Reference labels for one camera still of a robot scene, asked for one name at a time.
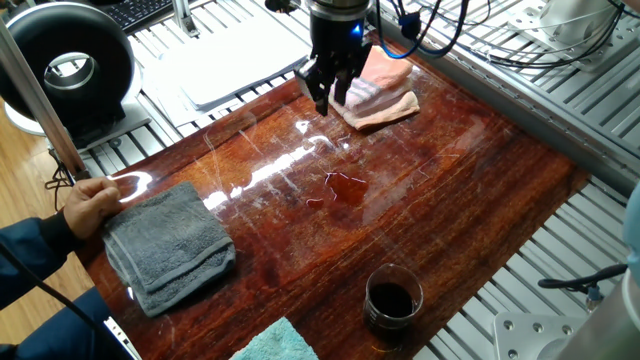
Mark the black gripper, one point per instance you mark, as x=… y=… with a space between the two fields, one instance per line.
x=335 y=40

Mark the pink striped cloth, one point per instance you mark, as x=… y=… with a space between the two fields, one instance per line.
x=385 y=95

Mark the forearm in dark blue sleeve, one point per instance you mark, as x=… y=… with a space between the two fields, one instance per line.
x=30 y=255

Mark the teal cloth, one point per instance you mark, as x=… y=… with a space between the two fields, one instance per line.
x=275 y=345

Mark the person's hand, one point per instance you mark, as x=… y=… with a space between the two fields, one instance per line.
x=90 y=205

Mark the white paper stack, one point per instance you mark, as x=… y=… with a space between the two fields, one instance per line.
x=230 y=65

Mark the large dark liquid puddle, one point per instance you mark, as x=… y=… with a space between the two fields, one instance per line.
x=347 y=189

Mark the small dark liquid puddle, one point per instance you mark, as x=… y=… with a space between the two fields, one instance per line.
x=315 y=203

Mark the black keyboard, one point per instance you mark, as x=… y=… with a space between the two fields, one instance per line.
x=135 y=12

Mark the glass beaker with dark liquid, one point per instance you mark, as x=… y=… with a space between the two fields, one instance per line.
x=392 y=300

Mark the grey folded towel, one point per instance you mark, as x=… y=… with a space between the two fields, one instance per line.
x=165 y=245

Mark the silver mounting plate, white base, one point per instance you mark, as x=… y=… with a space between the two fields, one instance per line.
x=575 y=25

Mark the black round fan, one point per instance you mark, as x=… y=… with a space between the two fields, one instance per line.
x=30 y=45

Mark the leg in blue trousers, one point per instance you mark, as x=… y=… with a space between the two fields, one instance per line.
x=55 y=340

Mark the small aluminium bracket post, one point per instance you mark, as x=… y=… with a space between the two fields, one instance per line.
x=185 y=20

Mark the slanted aluminium post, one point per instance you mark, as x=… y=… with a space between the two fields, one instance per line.
x=40 y=105

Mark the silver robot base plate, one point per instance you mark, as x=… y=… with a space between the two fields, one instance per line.
x=520 y=340

